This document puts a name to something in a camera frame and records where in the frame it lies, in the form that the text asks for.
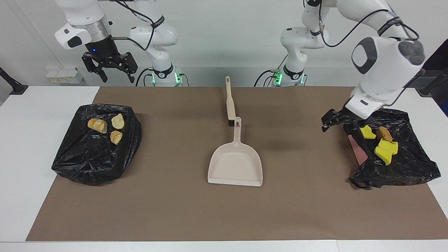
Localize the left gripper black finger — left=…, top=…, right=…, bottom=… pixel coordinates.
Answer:
left=321, top=119, right=345, bottom=132
left=322, top=109, right=345, bottom=123

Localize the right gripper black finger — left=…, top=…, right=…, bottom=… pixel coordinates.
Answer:
left=108, top=52, right=138, bottom=84
left=82, top=55, right=108, bottom=83

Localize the yellow notched sponge piece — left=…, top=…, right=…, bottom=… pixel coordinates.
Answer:
left=359, top=125, right=377, bottom=140

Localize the brown peanut toy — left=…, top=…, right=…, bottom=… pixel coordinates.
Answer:
left=376, top=126, right=393, bottom=142

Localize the yellow wedge sponge piece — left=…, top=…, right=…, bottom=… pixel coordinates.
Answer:
left=378, top=139, right=399, bottom=155

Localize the yellow sponge with green side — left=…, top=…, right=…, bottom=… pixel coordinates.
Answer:
left=374, top=147, right=392, bottom=166

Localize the pale bread chunk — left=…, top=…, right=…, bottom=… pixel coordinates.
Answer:
left=111, top=113, right=125, bottom=130

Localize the croissant piece with pale end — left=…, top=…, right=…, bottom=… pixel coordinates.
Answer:
left=87, top=118, right=108, bottom=134

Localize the beige hand brush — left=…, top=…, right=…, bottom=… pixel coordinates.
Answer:
left=225, top=76, right=237, bottom=126

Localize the beige plastic dustpan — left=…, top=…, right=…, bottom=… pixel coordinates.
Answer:
left=208, top=117, right=264, bottom=187

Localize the pink bin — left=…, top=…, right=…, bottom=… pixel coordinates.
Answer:
left=348, top=135, right=369, bottom=166

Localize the black trash bag over pink bin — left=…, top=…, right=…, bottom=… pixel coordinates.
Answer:
left=343, top=108, right=441, bottom=189

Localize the black trash bag, tied knot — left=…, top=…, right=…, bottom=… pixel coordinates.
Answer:
left=51, top=104, right=142, bottom=186

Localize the dark background panel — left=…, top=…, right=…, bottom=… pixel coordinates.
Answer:
left=418, top=38, right=448, bottom=118

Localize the brown paper table mat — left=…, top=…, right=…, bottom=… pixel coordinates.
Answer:
left=26, top=86, right=448, bottom=242

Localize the white wall socket box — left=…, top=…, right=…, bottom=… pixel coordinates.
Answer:
left=45, top=67, right=84, bottom=84

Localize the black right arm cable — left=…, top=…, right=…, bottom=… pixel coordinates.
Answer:
left=114, top=0, right=155, bottom=51

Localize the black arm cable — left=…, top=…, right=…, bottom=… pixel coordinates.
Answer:
left=317, top=0, right=426, bottom=105
left=114, top=0, right=155, bottom=51

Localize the black camera stand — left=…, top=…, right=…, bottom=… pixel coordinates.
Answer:
left=0, top=66, right=28, bottom=96
left=419, top=68, right=448, bottom=97

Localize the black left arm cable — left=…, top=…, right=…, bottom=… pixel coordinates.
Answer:
left=317, top=0, right=426, bottom=105

